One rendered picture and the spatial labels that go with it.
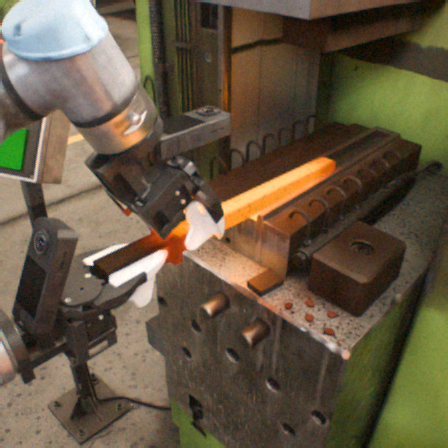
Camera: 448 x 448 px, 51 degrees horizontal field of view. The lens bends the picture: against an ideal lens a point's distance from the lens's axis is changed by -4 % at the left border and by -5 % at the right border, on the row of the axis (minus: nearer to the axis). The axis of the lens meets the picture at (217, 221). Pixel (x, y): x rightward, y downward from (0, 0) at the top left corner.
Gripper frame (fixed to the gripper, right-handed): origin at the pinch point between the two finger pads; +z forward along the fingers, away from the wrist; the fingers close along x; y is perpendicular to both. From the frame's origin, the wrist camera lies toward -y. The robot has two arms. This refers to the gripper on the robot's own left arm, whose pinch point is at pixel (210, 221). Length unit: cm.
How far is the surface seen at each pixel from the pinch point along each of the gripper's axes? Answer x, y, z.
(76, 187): -190, -17, 125
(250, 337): 9.6, 8.1, 10.5
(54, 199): -187, -3, 117
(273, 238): 4.9, -4.6, 7.2
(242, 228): -1.0, -4.1, 8.1
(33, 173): -37.5, 8.3, -0.2
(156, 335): -38, 16, 62
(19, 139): -41.8, 5.4, -4.6
